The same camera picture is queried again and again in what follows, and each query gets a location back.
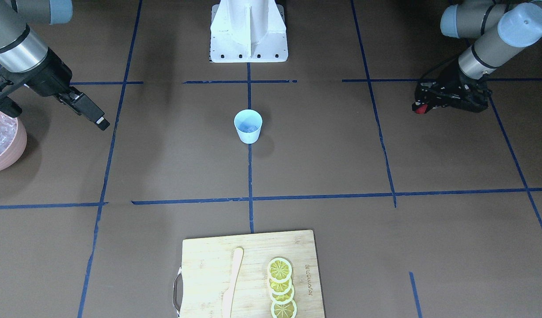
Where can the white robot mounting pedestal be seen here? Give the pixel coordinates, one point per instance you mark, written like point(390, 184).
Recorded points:
point(248, 31)

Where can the yellow plastic knife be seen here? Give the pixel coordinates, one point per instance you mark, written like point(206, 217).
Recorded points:
point(228, 295)

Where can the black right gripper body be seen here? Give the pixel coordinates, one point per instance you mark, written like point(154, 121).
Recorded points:
point(53, 75)

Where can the wooden cutting board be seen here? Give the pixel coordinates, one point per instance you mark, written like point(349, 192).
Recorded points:
point(206, 267)

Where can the lemon slice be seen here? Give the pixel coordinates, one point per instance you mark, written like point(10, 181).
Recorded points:
point(283, 310)
point(279, 288)
point(279, 270)
point(284, 298)

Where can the pink bowl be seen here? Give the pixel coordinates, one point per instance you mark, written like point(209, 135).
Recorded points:
point(16, 148)

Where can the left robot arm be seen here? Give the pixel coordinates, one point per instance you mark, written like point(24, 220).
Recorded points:
point(500, 31)

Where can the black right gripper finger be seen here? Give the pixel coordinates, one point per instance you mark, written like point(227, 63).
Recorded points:
point(83, 106)

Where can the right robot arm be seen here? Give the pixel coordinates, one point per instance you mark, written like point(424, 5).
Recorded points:
point(26, 60)

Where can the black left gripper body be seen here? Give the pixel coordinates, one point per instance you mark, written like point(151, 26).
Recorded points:
point(452, 79)

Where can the lemon slice top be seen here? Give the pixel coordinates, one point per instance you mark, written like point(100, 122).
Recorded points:
point(279, 270)

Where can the pile of clear ice cubes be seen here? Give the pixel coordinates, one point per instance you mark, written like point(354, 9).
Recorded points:
point(8, 130)

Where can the red strawberry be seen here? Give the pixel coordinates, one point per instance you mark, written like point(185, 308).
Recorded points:
point(422, 109)

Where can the light blue cup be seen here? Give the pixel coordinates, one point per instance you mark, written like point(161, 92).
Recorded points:
point(248, 116)

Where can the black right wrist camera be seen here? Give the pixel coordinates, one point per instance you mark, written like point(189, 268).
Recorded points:
point(10, 82)

